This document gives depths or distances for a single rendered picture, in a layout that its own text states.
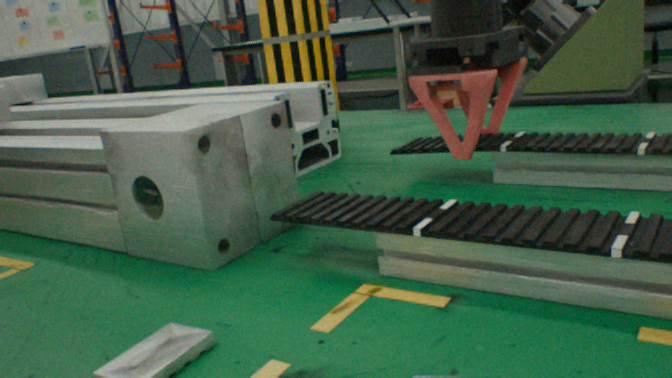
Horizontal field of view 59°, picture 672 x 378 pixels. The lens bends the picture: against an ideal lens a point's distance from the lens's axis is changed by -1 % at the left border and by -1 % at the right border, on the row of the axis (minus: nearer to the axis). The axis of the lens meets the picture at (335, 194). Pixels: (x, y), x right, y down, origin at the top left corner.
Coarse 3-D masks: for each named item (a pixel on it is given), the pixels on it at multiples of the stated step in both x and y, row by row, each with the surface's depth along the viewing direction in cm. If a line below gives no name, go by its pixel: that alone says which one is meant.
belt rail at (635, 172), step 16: (496, 160) 49; (512, 160) 49; (528, 160) 48; (544, 160) 47; (560, 160) 46; (576, 160) 46; (592, 160) 45; (608, 160) 45; (624, 160) 44; (640, 160) 43; (656, 160) 43; (496, 176) 50; (512, 176) 49; (528, 176) 48; (544, 176) 48; (560, 176) 47; (576, 176) 46; (592, 176) 46; (608, 176) 45; (624, 176) 44; (640, 176) 44; (656, 176) 43
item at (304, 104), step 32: (96, 96) 86; (128, 96) 81; (160, 96) 77; (192, 96) 73; (224, 96) 63; (256, 96) 59; (288, 96) 59; (320, 96) 63; (320, 128) 63; (320, 160) 64
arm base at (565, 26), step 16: (544, 0) 91; (528, 16) 92; (544, 16) 91; (560, 16) 90; (576, 16) 90; (528, 32) 94; (544, 32) 91; (560, 32) 90; (544, 48) 92; (560, 48) 90; (544, 64) 92
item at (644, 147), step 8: (648, 136) 45; (656, 136) 46; (664, 136) 44; (640, 144) 43; (648, 144) 43; (656, 144) 43; (664, 144) 43; (640, 152) 42; (648, 152) 42; (656, 152) 42; (664, 152) 41
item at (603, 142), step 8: (592, 136) 47; (600, 136) 48; (608, 136) 46; (616, 136) 47; (584, 144) 45; (592, 144) 46; (600, 144) 44; (608, 144) 45; (584, 152) 44; (592, 152) 44; (600, 152) 44
